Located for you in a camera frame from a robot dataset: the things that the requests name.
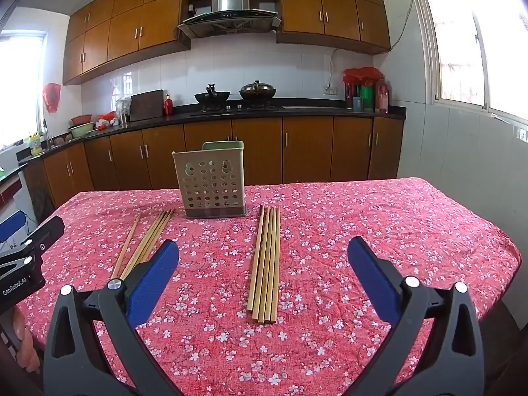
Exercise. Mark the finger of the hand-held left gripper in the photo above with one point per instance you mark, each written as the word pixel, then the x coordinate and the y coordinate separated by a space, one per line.
pixel 45 235

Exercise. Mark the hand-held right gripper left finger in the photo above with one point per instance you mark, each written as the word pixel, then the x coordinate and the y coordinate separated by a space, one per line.
pixel 156 272

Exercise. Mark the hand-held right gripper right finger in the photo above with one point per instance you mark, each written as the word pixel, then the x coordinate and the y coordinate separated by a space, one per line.
pixel 371 272

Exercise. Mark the wooden chopstick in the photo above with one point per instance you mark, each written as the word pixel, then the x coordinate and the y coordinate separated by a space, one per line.
pixel 154 236
pixel 157 236
pixel 126 245
pixel 261 264
pixel 151 236
pixel 277 264
pixel 271 264
pixel 255 264
pixel 266 264
pixel 147 236

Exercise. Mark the beige perforated utensil holder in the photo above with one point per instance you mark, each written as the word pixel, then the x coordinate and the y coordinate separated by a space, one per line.
pixel 194 198

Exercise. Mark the person's left hand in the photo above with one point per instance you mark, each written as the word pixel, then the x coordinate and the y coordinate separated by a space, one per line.
pixel 27 346

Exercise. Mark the blue chair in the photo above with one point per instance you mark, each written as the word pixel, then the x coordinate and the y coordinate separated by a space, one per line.
pixel 11 225

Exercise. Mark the red floral tablecloth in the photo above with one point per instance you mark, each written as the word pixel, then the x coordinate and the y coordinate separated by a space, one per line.
pixel 330 222

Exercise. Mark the yellow detergent bottle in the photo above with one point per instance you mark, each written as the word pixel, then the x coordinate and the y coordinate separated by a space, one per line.
pixel 35 144

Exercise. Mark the metal faucet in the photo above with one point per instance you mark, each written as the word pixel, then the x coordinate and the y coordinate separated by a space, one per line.
pixel 46 136

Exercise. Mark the green basin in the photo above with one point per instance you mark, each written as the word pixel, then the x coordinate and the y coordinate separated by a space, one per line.
pixel 82 130

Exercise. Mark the red basin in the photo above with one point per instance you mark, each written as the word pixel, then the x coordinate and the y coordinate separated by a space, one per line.
pixel 81 119

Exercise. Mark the red white plastic bag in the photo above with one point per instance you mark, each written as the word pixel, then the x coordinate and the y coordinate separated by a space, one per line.
pixel 105 120

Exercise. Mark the red hanging plastic bag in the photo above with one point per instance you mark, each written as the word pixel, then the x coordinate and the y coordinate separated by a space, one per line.
pixel 52 97

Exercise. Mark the wooden base cabinets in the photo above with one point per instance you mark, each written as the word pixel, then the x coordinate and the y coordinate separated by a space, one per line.
pixel 309 148

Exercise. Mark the small kitchen window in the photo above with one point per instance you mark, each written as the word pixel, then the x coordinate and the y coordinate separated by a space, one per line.
pixel 20 90

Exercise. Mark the glass jar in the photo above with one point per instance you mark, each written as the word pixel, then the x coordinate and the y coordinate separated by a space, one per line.
pixel 123 109

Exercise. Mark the dark wooden cutting board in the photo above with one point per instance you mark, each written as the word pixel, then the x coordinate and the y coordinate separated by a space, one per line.
pixel 146 105

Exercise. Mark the green container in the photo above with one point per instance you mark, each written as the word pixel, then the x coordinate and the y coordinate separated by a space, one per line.
pixel 368 97

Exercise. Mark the red oil bottle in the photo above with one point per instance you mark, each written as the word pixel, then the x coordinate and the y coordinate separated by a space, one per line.
pixel 382 97

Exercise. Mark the dark sauce bottle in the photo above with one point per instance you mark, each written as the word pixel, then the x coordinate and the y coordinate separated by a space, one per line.
pixel 350 95

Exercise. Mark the gas stove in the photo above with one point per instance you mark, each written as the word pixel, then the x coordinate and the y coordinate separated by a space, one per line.
pixel 235 108

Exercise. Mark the black open wok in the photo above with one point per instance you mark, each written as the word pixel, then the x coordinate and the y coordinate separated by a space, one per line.
pixel 212 98

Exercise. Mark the red bag over bottles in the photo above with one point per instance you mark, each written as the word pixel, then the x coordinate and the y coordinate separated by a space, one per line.
pixel 363 75

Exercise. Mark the black wok with lid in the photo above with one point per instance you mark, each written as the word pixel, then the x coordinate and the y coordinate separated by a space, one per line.
pixel 256 90

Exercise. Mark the large sliding window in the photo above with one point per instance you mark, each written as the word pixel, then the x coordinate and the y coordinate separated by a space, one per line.
pixel 453 49

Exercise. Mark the white wall socket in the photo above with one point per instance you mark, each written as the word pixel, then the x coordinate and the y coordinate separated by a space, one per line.
pixel 331 90

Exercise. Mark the wooden wall cabinets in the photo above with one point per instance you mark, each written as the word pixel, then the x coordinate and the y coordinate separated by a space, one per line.
pixel 123 29

